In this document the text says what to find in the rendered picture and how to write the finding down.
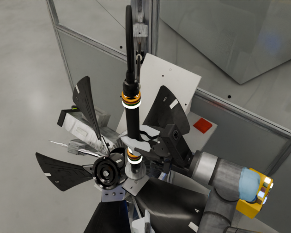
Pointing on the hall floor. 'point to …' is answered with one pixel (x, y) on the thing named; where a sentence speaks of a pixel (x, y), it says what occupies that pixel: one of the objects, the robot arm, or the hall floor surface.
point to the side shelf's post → (171, 177)
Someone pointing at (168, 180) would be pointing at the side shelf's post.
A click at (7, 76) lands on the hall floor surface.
